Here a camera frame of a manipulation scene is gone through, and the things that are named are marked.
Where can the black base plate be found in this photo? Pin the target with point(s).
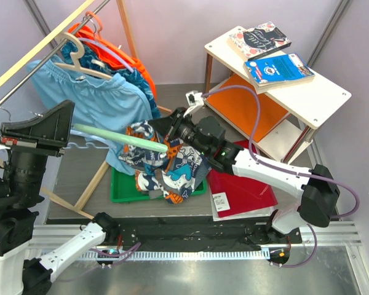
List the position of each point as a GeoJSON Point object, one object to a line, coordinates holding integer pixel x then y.
{"type": "Point", "coordinates": [202, 235]}

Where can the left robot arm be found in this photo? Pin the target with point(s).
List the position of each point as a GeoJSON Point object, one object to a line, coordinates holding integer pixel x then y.
{"type": "Point", "coordinates": [20, 192]}

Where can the metal clothes rail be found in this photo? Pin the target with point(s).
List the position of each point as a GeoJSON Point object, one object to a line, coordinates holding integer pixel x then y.
{"type": "Point", "coordinates": [34, 70]}

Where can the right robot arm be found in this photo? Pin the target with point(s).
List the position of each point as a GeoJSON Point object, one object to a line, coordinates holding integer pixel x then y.
{"type": "Point", "coordinates": [315, 189]}

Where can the light blue hanger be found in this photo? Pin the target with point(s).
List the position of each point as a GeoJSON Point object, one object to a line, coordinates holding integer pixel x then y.
{"type": "Point", "coordinates": [95, 142]}

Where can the wooden clothes rack frame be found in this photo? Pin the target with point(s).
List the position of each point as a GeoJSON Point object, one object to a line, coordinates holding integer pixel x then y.
{"type": "Point", "coordinates": [24, 26]}

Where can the orange hanger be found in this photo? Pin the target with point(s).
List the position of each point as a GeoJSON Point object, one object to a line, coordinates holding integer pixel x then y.
{"type": "Point", "coordinates": [97, 24]}

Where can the lilac hanger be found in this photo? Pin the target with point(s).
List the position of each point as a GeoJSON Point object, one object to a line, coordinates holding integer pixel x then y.
{"type": "Point", "coordinates": [110, 52]}

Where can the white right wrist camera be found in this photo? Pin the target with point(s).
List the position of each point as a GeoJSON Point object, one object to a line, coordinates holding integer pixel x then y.
{"type": "Point", "coordinates": [195, 101]}

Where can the dark teal patterned shorts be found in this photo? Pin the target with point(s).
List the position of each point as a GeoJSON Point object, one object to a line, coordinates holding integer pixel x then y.
{"type": "Point", "coordinates": [91, 61]}

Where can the green plastic tray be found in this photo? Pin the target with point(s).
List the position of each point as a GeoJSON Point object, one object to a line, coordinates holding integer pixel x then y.
{"type": "Point", "coordinates": [126, 187]}

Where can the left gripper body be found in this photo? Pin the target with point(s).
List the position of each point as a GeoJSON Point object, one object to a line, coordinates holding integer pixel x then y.
{"type": "Point", "coordinates": [35, 140]}

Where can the white papers under folder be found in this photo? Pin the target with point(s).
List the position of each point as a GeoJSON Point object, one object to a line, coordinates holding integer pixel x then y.
{"type": "Point", "coordinates": [220, 201]}

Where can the orange folder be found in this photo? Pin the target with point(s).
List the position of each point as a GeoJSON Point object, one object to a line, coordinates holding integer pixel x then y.
{"type": "Point", "coordinates": [239, 107]}

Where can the floral cover book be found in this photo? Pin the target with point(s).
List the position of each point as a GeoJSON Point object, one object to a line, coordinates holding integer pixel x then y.
{"type": "Point", "coordinates": [258, 42]}

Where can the mint green hanger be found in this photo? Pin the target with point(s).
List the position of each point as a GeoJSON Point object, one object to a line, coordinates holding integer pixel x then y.
{"type": "Point", "coordinates": [121, 138]}

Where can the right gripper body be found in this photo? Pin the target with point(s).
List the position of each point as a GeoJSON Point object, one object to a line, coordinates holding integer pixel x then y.
{"type": "Point", "coordinates": [182, 128]}

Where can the blue cover book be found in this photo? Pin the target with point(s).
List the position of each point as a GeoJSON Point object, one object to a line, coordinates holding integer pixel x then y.
{"type": "Point", "coordinates": [286, 68]}

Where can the light blue shorts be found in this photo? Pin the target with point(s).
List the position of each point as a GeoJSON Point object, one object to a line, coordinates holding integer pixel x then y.
{"type": "Point", "coordinates": [111, 104]}

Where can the red folder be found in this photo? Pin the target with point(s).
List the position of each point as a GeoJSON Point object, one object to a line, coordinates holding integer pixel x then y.
{"type": "Point", "coordinates": [244, 194]}

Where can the orange teal cartoon shorts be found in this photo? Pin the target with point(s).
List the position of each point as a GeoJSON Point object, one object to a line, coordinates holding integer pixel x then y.
{"type": "Point", "coordinates": [178, 155]}

